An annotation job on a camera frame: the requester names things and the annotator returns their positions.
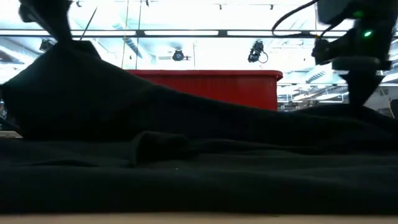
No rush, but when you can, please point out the black overhead frame crossbar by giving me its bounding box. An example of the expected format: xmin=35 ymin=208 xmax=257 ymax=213
xmin=0 ymin=29 xmax=398 ymax=39

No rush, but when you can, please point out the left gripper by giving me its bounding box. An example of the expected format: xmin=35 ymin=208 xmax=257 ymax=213
xmin=17 ymin=0 xmax=73 ymax=42

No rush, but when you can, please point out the red plastic laundry basket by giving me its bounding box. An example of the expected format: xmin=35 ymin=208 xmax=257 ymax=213
xmin=126 ymin=69 xmax=284 ymax=112

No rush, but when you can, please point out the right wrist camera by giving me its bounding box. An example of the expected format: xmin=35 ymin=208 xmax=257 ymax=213
xmin=316 ymin=0 xmax=364 ymax=26

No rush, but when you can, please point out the thin yellow background cable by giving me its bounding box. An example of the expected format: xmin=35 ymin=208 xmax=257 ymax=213
xmin=379 ymin=86 xmax=396 ymax=119

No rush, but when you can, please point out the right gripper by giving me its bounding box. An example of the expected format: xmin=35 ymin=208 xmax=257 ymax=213
xmin=312 ymin=12 xmax=398 ymax=107

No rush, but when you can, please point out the long black cable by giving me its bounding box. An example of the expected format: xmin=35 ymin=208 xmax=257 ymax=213
xmin=78 ymin=6 xmax=98 ymax=42

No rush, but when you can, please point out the black ceiling camera with cable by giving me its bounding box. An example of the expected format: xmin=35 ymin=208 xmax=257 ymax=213
xmin=247 ymin=39 xmax=269 ymax=65

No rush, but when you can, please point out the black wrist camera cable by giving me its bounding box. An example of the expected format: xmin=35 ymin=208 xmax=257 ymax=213
xmin=271 ymin=0 xmax=340 ymax=39

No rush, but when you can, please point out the round black ceiling camera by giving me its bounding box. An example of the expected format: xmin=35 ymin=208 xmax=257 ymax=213
xmin=172 ymin=47 xmax=185 ymax=62

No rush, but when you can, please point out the black ceiling light cluster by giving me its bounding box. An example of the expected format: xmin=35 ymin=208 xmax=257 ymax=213
xmin=39 ymin=39 xmax=55 ymax=53

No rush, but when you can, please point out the black t-shirt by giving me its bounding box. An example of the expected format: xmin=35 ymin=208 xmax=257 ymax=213
xmin=0 ymin=39 xmax=398 ymax=216

